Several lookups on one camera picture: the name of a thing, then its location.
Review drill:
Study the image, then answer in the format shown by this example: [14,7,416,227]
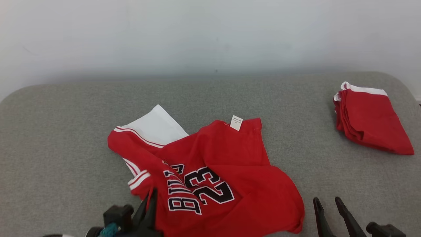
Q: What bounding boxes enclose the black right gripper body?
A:
[366,222,407,237]

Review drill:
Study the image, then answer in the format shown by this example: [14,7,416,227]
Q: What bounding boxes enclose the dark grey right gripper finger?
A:
[335,197,366,237]
[313,197,336,237]

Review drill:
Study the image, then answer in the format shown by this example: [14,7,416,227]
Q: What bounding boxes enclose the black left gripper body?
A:
[86,204,163,237]

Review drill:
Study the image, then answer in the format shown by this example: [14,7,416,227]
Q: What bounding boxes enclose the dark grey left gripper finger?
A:
[140,188,159,233]
[133,197,149,228]

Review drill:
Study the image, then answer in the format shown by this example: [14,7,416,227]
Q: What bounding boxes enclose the red basketball jersey number 23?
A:
[108,105,305,237]

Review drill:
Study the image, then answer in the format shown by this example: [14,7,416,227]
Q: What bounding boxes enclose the red shorts with white trim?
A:
[333,82,415,155]

